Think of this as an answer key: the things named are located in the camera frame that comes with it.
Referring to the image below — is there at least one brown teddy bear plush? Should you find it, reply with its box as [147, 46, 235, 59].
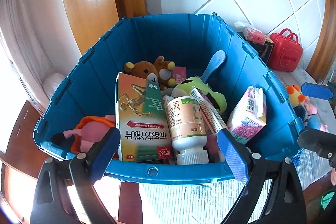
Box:
[124, 61, 159, 83]

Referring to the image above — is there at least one blue plastic storage crate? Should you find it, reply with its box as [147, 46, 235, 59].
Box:
[36, 13, 306, 186]

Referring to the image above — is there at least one yellow orange duck plush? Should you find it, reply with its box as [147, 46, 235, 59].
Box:
[285, 84, 309, 107]

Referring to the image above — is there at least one wooden frame moulding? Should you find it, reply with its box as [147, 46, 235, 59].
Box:
[306, 0, 336, 80]

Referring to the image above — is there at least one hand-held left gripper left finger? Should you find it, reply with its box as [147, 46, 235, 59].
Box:
[30, 127, 122, 224]

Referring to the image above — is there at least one white medicine bottle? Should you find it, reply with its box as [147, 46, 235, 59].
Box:
[167, 96, 210, 165]

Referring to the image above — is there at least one large gold green medicine box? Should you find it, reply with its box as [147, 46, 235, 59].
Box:
[115, 72, 177, 162]

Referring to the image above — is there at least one blue handled brush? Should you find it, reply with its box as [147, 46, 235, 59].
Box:
[201, 50, 227, 83]

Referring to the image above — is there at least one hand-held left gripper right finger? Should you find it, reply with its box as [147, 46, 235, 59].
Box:
[217, 129, 307, 224]

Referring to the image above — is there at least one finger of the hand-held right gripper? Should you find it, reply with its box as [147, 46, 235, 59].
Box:
[297, 127, 336, 168]
[301, 82, 336, 101]

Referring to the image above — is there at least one black gift box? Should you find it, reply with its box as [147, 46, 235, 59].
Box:
[238, 31, 275, 65]

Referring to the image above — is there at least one colourful sanitary pad pack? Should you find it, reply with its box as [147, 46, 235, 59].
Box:
[226, 85, 268, 145]

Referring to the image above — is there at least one dark wooden cabinet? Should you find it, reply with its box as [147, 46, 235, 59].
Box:
[0, 99, 142, 224]

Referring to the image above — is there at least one red toy suitcase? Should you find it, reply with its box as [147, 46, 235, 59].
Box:
[268, 28, 303, 72]

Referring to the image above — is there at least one red white small box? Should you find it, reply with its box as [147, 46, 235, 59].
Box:
[189, 86, 228, 136]

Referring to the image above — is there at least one green frog toy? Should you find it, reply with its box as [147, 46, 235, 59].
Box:
[172, 76, 227, 114]

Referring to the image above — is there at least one pink tissue box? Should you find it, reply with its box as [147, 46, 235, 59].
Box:
[234, 21, 265, 43]

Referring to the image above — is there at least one white curtain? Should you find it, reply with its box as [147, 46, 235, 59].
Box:
[0, 0, 87, 114]

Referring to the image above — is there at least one blue striped bed sheet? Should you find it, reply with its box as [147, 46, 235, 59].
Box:
[138, 64, 336, 224]

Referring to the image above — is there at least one small pink packet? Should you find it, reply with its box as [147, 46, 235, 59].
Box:
[172, 66, 187, 84]

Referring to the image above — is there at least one pig plush in orange dress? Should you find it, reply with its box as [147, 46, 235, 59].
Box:
[51, 114, 120, 160]

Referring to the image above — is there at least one pig plush in blue clothes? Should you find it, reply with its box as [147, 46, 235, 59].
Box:
[302, 109, 328, 132]

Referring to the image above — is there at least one small tan bear plush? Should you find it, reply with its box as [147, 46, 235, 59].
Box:
[154, 56, 177, 90]

